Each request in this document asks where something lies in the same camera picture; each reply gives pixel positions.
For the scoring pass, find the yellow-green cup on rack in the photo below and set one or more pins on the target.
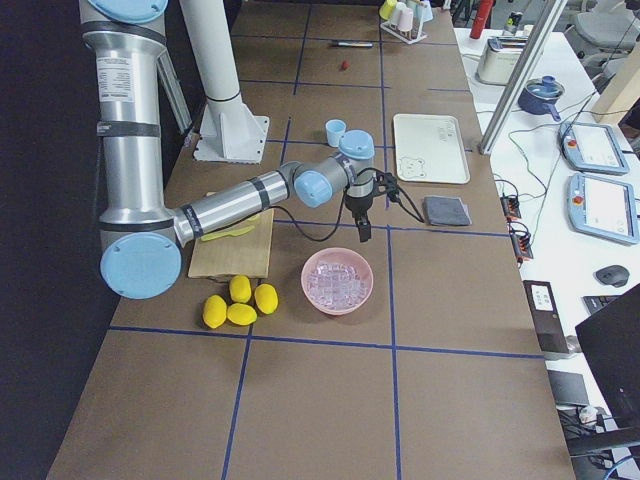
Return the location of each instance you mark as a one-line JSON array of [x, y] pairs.
[[386, 9]]

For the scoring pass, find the pink bowl of ice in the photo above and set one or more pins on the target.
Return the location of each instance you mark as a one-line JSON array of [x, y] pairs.
[[336, 280]]

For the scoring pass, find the near teach pendant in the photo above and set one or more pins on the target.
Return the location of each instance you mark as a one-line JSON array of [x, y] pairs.
[[603, 208]]

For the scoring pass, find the aluminium frame post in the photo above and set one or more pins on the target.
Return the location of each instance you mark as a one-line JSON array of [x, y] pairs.
[[522, 73]]

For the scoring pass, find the black computer mouse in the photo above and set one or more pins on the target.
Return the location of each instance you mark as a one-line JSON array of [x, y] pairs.
[[612, 275]]

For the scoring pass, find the yellow lemon far left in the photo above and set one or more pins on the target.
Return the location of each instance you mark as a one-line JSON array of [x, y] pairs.
[[214, 312]]

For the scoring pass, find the teach pendant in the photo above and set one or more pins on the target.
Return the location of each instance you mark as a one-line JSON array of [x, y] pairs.
[[591, 147], [603, 208]]

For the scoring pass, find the black monitor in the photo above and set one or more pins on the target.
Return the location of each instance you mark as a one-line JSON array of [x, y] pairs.
[[609, 340]]

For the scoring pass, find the yellow lemon back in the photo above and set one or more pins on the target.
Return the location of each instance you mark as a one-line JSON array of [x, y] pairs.
[[240, 289]]

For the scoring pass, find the light blue plastic cup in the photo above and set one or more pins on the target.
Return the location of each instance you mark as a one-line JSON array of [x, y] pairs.
[[334, 129]]

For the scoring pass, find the blue pot with lid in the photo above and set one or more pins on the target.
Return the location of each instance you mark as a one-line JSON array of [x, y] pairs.
[[540, 95]]

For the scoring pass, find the cream bear tray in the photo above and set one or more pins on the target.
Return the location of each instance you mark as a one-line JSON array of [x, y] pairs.
[[429, 148]]

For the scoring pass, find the white toaster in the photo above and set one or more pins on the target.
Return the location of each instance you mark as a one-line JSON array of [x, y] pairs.
[[498, 60]]

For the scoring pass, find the white cup rack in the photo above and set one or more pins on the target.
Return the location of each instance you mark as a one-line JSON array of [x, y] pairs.
[[410, 37]]

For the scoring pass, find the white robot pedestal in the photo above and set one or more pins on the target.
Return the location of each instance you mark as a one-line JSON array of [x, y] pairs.
[[229, 131]]

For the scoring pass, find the grey folded cloth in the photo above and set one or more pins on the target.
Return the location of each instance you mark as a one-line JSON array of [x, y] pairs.
[[446, 211]]

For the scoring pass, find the yellow lemon front middle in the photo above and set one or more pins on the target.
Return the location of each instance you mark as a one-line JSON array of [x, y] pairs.
[[241, 314]]

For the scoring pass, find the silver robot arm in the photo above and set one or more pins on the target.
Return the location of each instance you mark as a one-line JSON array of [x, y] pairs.
[[141, 237]]

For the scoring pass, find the wooden cutting board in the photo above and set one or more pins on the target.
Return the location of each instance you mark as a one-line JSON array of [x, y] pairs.
[[224, 258]]

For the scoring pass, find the yellow lemon right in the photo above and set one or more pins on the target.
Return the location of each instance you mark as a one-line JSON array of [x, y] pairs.
[[266, 298]]

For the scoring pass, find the yellow lemon slices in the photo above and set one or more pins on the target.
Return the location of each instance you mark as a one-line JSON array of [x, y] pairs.
[[243, 228]]

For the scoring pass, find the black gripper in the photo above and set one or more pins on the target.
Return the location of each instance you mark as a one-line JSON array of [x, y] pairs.
[[358, 204]]

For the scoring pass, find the far teach pendant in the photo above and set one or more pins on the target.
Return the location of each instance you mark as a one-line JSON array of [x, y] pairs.
[[591, 147]]

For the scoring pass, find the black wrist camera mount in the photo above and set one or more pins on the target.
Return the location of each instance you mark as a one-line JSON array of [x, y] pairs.
[[385, 184]]

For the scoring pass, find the pink cup on rack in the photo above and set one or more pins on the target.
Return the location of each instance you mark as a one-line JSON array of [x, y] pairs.
[[402, 18]]

